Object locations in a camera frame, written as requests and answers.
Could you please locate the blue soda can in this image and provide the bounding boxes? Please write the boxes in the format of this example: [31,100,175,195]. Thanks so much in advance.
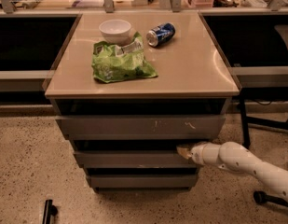
[146,22,175,48]

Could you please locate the green chip bag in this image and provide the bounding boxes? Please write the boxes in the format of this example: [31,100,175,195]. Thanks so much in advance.
[91,32,158,83]

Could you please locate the grey drawer cabinet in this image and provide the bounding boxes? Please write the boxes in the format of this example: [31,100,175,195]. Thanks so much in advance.
[44,10,240,194]

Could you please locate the black object on floor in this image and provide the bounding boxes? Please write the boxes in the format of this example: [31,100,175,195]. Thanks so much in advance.
[42,199,58,224]

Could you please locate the grey bottom drawer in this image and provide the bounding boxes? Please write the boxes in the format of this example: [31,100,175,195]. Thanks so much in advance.
[86,175,198,189]

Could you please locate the black table leg with caster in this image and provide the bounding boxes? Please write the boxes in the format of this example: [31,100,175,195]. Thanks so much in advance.
[239,95,251,149]

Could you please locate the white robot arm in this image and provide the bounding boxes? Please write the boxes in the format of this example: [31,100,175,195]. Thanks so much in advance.
[177,142,288,207]

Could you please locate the black chair base leg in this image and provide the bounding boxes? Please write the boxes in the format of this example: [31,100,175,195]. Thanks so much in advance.
[253,191,288,207]

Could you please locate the white bowl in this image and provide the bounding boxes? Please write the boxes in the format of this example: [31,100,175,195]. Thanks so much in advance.
[99,20,131,44]

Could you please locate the grey top drawer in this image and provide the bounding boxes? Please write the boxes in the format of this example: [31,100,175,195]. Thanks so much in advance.
[56,115,226,140]

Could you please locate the grey drawer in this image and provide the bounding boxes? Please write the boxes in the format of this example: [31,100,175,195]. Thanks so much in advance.
[86,175,198,189]
[74,150,196,168]
[56,115,226,140]

